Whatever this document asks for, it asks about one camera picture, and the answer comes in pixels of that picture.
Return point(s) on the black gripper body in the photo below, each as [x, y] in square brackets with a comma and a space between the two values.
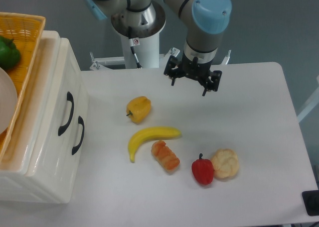
[193, 69]

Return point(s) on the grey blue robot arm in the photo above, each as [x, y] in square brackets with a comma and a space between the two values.
[139, 23]

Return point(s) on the white drawer cabinet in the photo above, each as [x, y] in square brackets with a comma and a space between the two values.
[15, 185]

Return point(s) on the yellow toy bell pepper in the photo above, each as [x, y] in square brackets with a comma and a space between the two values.
[138, 109]

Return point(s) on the yellow toy banana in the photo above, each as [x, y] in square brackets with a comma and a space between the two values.
[148, 134]

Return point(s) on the beige toy bread roll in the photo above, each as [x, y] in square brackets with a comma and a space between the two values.
[225, 163]

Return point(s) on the orange toy croissant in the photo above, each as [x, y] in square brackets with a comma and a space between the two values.
[165, 156]

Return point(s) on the red toy bell pepper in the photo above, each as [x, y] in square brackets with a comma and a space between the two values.
[203, 170]

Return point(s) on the black device at edge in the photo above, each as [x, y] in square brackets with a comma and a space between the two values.
[311, 202]

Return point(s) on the yellow wicker basket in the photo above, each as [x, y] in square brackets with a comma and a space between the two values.
[26, 30]

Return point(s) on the green toy bell pepper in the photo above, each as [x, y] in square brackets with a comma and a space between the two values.
[9, 54]

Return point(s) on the white plate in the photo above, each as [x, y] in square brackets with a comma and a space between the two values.
[8, 100]

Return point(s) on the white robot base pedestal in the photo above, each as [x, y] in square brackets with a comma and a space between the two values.
[139, 23]

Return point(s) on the white metal frame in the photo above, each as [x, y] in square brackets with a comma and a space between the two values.
[308, 105]

